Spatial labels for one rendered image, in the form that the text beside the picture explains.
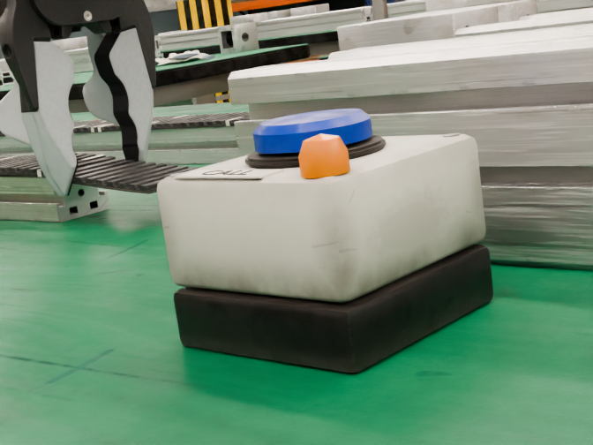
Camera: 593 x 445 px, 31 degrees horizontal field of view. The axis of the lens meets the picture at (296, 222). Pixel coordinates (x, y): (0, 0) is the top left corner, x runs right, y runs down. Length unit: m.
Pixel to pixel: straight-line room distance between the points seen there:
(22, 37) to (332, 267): 0.35
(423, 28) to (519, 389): 0.39
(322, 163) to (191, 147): 0.56
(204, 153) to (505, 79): 0.47
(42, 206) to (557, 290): 0.39
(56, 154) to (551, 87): 0.33
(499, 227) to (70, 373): 0.17
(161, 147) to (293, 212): 0.58
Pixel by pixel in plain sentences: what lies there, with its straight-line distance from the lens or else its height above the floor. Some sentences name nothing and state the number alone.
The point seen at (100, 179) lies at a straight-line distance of 0.63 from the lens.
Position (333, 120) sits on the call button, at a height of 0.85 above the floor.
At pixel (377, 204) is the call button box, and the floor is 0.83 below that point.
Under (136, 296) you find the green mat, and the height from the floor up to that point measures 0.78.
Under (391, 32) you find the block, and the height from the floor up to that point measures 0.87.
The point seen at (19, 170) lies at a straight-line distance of 0.70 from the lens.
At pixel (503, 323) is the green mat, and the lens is 0.36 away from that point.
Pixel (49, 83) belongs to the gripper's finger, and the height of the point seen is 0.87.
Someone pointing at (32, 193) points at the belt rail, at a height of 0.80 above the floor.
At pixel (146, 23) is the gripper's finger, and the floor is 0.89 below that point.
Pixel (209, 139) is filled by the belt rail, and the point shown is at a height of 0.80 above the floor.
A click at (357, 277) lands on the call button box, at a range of 0.32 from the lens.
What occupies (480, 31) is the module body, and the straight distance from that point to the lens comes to 0.64.
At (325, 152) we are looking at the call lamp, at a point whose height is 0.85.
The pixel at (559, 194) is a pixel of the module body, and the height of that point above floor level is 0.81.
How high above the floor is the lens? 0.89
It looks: 11 degrees down
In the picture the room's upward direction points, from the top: 8 degrees counter-clockwise
